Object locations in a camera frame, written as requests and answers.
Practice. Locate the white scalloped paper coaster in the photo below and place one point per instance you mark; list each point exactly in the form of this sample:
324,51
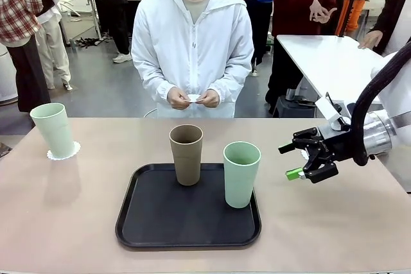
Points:
77,149
193,97

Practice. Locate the person's right hand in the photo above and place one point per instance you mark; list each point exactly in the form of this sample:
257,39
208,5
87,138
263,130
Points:
178,100

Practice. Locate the brown plastic cup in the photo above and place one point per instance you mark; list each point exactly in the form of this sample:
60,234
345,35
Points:
186,165

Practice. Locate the person in plaid shirt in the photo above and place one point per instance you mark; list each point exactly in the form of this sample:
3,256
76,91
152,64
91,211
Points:
16,4

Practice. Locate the person in white jacket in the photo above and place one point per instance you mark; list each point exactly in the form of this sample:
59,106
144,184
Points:
192,46

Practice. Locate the white side table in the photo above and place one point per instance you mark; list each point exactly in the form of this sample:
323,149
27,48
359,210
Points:
321,59

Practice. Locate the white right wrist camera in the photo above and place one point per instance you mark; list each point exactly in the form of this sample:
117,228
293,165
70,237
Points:
330,110

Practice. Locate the dark coat person's hand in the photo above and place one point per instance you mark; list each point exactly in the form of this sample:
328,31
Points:
372,39

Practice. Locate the person's left hand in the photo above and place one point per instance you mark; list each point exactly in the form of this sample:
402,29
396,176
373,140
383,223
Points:
210,99

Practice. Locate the person in dark coat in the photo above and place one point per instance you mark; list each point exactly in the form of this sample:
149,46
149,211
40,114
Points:
398,4

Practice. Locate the person's left forearm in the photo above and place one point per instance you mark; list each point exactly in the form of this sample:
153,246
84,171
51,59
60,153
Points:
231,81

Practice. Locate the person's right forearm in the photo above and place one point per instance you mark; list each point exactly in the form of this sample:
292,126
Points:
154,84

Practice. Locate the light green plastic cup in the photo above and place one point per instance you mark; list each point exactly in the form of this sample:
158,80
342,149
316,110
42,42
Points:
54,136
241,184

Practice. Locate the black plastic tray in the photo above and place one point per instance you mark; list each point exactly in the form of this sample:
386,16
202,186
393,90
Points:
180,219

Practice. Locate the person in black vest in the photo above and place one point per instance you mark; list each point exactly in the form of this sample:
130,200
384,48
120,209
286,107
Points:
51,39

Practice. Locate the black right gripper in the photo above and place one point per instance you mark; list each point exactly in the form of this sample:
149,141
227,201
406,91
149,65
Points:
337,147

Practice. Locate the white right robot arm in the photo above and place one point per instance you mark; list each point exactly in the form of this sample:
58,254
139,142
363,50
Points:
398,88

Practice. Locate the red sweater person's hand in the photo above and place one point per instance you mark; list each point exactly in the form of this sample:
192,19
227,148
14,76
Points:
321,14

